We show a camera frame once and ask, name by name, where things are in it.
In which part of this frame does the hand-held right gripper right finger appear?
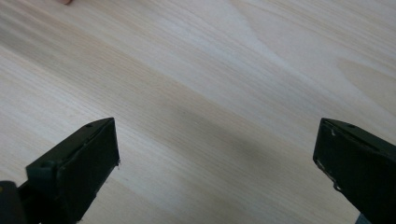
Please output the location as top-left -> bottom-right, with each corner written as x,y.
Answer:
312,118 -> 396,224

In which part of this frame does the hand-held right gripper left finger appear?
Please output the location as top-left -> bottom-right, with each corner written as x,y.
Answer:
17,117 -> 120,224

